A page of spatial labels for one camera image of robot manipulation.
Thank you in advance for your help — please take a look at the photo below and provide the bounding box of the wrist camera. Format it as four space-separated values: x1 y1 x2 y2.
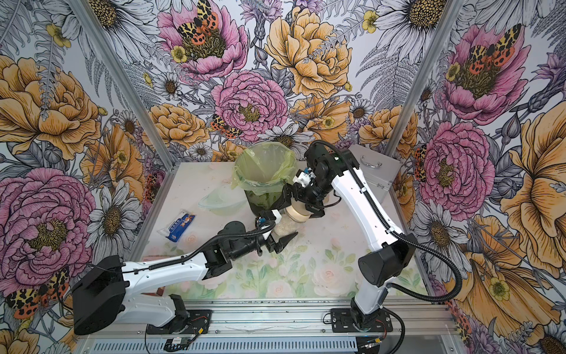
293 168 315 188
256 209 282 226

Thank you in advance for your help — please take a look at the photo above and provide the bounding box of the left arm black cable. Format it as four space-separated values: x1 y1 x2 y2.
132 220 277 273

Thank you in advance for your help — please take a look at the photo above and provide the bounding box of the silver metal case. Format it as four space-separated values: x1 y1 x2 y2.
349 145 402 191

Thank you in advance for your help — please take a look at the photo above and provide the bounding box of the green plastic bin liner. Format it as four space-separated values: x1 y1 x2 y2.
231 142 299 196

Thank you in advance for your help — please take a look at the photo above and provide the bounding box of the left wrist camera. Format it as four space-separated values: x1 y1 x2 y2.
256 209 282 226

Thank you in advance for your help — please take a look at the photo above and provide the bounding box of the aluminium frame post left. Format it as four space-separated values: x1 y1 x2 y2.
69 1 175 172

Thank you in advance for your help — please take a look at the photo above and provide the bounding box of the blue snack packet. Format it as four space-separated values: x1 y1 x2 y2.
159 211 195 243

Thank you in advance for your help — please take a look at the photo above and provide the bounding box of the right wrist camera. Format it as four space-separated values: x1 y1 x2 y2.
293 168 315 188

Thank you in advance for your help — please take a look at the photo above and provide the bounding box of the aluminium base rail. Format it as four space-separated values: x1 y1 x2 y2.
75 296 466 353

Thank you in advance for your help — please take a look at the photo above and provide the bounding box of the aluminium frame post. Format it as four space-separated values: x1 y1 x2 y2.
385 0 465 157
69 1 175 172

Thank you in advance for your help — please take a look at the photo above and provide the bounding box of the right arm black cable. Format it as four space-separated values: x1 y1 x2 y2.
309 140 463 304

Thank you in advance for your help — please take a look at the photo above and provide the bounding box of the aluminium frame post right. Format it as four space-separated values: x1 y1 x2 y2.
385 0 465 157

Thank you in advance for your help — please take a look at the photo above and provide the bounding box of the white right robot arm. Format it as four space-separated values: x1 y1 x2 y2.
276 140 416 330

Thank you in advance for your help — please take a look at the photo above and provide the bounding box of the black mesh waste bin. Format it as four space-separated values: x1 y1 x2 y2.
245 189 284 217

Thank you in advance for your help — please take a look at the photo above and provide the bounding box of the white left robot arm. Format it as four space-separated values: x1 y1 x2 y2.
72 221 298 336

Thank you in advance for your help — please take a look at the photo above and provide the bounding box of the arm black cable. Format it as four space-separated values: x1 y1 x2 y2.
132 220 277 273
309 140 463 304

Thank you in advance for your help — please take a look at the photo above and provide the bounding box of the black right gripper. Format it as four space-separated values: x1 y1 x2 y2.
276 175 335 221

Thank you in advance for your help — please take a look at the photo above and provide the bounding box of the glass jar beige lid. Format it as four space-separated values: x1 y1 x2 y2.
272 201 312 241

